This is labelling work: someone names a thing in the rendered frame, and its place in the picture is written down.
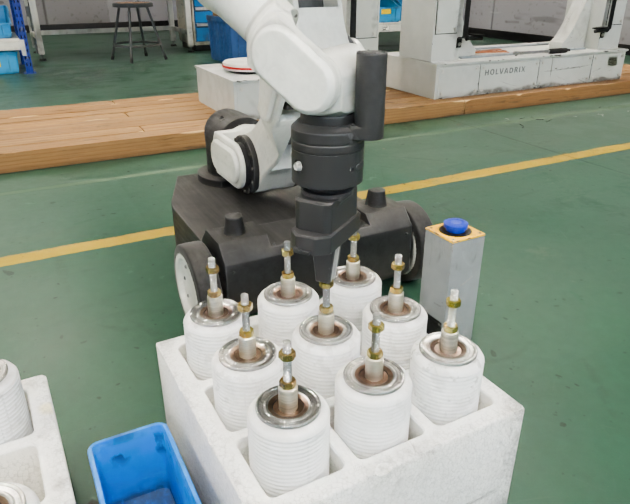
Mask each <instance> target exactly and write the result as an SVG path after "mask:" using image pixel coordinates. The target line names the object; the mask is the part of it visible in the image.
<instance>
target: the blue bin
mask: <svg viewBox="0 0 630 504"><path fill-rule="evenodd" d="M87 454H88V459H89V463H90V467H91V471H92V475H93V479H94V483H95V487H96V491H97V496H98V500H99V504H202V503H201V500H200V498H199V496H198V493H197V491H196V489H195V487H194V484H193V482H192V480H191V477H190V475H189V473H188V471H187V468H186V466H185V464H184V461H183V459H182V457H181V455H180V452H179V450H178V448H177V445H176V443H175V441H174V439H173V436H172V434H171V432H170V429H169V427H168V426H167V425H166V424H164V423H161V422H157V423H153V424H149V425H146V426H143V427H140V428H137V429H134V430H131V431H128V432H125V433H121V434H118V435H115V436H112V437H109V438H106V439H103V440H100V441H97V442H95V443H93V444H92V445H91V446H90V447H89V448H88V450H87Z"/></svg>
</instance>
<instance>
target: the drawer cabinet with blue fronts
mask: <svg viewBox="0 0 630 504"><path fill-rule="evenodd" d="M176 8H177V19H178V27H180V28H184V29H186V25H185V14H184V3H183V0H176ZM190 8H191V20H192V32H193V45H194V46H193V47H192V48H191V49H192V50H194V51H208V50H211V48H210V38H209V29H208V20H206V15H213V13H212V11H210V10H209V9H207V8H206V7H204V6H203V5H202V4H201V3H200V2H199V1H198V0H190ZM179 40H180V41H182V44H183V47H186V48H188V49H190V48H189V47H188V46H187V37H186V34H184V33H180V32H179Z"/></svg>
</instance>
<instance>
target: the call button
mask: <svg viewBox="0 0 630 504"><path fill-rule="evenodd" d="M443 226H444V227H445V228H446V229H445V230H446V231H447V232H449V233H453V234H461V233H464V232H465V230H467V229H468V222H467V221H465V220H463V219H460V218H448V219H446V220H444V224H443Z"/></svg>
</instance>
